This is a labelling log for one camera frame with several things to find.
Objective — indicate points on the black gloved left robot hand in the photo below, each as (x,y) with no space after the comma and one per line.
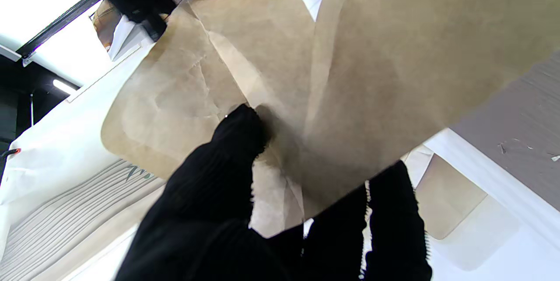
(205,219)

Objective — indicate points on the brown kraft paper envelope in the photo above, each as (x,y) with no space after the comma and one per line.
(372,75)

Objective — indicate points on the green leafy house plant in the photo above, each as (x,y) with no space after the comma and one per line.
(138,172)

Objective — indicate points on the beige pleated curtain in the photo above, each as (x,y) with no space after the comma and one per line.
(65,228)

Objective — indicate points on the white sheer curtain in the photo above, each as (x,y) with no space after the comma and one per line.
(65,141)

